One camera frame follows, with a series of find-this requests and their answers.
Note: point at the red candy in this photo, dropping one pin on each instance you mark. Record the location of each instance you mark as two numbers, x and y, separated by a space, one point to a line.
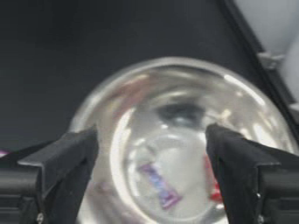
213 186

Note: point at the purple and white candy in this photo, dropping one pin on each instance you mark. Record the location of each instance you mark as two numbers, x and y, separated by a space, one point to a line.
162 186

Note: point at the steel bowl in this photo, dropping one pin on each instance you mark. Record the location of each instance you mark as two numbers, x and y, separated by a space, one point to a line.
176 87

